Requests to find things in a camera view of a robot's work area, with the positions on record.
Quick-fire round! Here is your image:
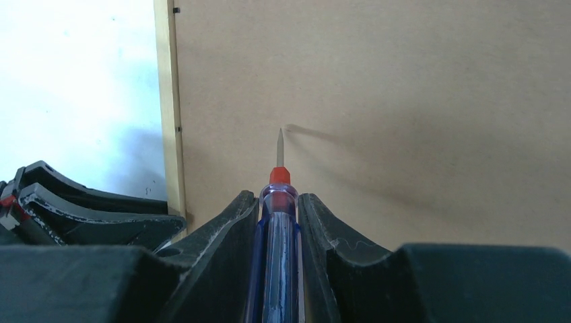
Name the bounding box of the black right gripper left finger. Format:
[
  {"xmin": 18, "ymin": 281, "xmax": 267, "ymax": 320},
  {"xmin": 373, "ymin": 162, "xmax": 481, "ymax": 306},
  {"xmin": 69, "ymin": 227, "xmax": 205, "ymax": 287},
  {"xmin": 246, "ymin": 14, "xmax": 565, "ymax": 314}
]
[{"xmin": 1, "ymin": 191, "xmax": 259, "ymax": 322}]

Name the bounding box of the wooden picture frame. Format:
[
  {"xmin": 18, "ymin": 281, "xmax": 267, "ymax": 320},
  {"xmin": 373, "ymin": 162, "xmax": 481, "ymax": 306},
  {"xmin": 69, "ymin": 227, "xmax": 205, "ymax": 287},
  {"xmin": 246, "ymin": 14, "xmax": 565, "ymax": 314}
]
[{"xmin": 154, "ymin": 1, "xmax": 570, "ymax": 250}]

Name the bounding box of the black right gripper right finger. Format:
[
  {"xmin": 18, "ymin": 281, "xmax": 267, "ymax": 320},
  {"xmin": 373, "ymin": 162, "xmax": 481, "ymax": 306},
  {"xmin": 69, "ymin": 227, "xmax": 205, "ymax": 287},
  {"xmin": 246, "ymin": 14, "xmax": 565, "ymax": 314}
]
[{"xmin": 298, "ymin": 194, "xmax": 570, "ymax": 322}]

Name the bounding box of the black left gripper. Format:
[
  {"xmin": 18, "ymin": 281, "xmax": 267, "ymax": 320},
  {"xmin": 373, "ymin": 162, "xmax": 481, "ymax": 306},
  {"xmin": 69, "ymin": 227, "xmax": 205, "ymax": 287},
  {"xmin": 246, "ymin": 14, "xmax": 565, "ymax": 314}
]
[{"xmin": 1, "ymin": 160, "xmax": 187, "ymax": 251}]

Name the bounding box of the blue red screwdriver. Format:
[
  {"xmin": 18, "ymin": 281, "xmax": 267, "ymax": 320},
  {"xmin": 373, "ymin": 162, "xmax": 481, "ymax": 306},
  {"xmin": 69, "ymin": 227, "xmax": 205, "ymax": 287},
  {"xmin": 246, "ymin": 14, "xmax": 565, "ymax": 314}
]
[{"xmin": 243, "ymin": 133, "xmax": 306, "ymax": 322}]

